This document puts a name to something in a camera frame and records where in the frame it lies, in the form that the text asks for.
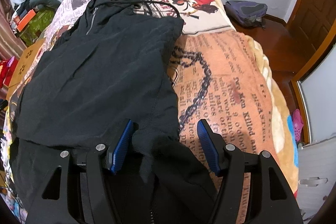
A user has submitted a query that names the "printed blanket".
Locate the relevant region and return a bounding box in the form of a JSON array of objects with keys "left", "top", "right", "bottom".
[{"left": 3, "top": 0, "right": 301, "bottom": 224}]

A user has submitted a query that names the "pink clog shoe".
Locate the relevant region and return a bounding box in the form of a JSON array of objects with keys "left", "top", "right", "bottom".
[{"left": 292, "top": 109, "right": 304, "bottom": 140}]

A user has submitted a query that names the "striped brown curtain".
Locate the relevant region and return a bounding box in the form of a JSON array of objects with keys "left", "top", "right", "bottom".
[{"left": 0, "top": 0, "right": 19, "bottom": 56}]

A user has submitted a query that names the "black hooded jacket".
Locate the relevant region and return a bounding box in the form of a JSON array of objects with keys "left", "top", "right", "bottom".
[{"left": 9, "top": 0, "right": 219, "bottom": 224}]

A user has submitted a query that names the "orange box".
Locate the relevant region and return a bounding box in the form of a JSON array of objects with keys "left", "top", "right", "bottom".
[{"left": 16, "top": 9, "right": 37, "bottom": 31}]

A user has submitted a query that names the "red gift box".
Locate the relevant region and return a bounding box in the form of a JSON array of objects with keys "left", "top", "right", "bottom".
[{"left": 0, "top": 56, "right": 19, "bottom": 88}]

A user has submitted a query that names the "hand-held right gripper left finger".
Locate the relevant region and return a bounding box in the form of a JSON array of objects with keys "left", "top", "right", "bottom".
[{"left": 28, "top": 119, "right": 134, "bottom": 224}]

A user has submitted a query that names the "bamboo lap table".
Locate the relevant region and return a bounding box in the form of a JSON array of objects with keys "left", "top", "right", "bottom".
[{"left": 5, "top": 38, "right": 46, "bottom": 104}]

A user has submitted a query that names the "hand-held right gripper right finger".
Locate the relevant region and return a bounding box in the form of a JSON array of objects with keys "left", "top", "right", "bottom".
[{"left": 197, "top": 119, "right": 304, "bottom": 224}]

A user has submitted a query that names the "wooden door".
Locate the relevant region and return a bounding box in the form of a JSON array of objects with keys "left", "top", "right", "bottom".
[{"left": 286, "top": 0, "right": 336, "bottom": 75}]

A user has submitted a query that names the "white plastic bin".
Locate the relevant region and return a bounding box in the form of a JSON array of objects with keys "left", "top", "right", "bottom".
[{"left": 298, "top": 136, "right": 336, "bottom": 216}]

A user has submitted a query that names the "grey blue backpack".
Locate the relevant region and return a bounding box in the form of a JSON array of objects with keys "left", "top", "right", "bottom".
[{"left": 225, "top": 0, "right": 268, "bottom": 28}]

